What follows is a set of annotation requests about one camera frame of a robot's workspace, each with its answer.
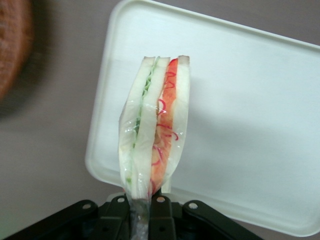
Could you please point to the round brown wicker basket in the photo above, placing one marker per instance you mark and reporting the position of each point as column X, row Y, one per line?
column 12, row 50

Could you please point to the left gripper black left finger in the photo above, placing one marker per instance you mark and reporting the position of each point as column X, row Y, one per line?
column 100, row 220

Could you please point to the beige plastic tray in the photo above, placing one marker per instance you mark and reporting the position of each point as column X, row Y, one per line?
column 250, row 112

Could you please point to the triangle sandwich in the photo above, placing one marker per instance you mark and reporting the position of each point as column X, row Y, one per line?
column 147, row 125

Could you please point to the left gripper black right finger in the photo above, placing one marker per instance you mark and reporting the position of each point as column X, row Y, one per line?
column 175, row 220

